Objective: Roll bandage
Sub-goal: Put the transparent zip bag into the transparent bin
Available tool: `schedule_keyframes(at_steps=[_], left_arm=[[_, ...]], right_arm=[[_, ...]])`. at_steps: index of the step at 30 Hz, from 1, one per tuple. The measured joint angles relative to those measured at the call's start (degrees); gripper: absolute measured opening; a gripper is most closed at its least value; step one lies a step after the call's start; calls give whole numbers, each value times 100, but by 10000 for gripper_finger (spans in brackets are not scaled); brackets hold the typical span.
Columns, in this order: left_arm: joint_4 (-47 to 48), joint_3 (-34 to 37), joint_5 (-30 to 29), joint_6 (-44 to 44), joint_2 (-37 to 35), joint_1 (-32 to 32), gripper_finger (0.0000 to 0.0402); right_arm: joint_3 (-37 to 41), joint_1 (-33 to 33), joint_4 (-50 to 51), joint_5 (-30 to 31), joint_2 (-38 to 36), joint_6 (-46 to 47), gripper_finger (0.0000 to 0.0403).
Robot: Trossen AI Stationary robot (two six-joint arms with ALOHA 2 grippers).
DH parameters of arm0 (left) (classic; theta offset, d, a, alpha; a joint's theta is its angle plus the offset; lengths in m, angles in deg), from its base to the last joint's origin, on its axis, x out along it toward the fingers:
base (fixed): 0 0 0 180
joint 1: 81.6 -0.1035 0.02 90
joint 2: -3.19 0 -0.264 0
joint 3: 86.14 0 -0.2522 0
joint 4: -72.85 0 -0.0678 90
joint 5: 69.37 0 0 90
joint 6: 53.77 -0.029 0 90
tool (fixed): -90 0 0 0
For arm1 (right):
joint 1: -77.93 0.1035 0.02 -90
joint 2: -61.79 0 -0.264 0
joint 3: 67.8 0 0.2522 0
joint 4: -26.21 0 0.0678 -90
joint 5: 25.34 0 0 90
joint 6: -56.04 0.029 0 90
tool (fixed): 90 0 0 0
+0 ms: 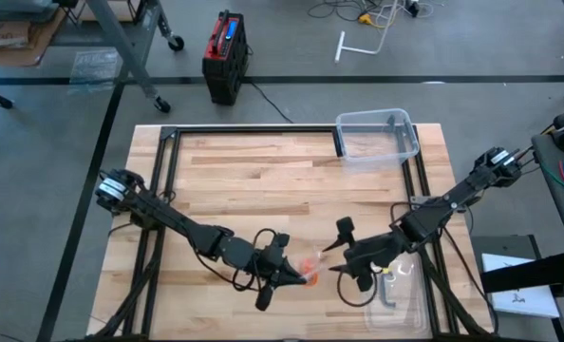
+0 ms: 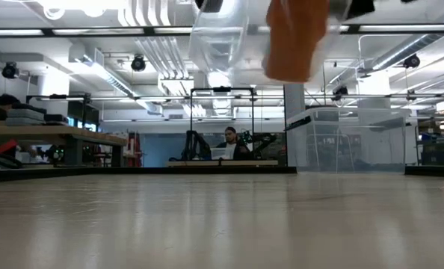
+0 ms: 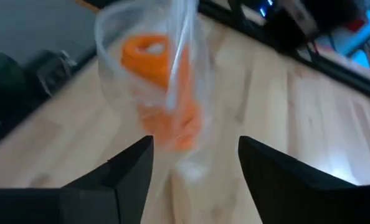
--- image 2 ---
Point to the stacked grey cases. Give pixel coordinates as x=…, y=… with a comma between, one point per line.
x=27, y=114

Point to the orange elastic bandage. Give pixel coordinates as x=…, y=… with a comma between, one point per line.
x=295, y=41

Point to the grey rolling workbench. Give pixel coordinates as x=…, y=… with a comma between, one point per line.
x=57, y=134

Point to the black ceiling-mounted device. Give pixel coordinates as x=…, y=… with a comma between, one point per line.
x=412, y=61
x=340, y=92
x=10, y=70
x=138, y=62

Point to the black background robot rig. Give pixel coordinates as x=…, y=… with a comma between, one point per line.
x=194, y=145

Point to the clear plastic bag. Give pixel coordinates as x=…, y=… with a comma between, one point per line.
x=218, y=41

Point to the clear plastic container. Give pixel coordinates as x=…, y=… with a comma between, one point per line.
x=356, y=134

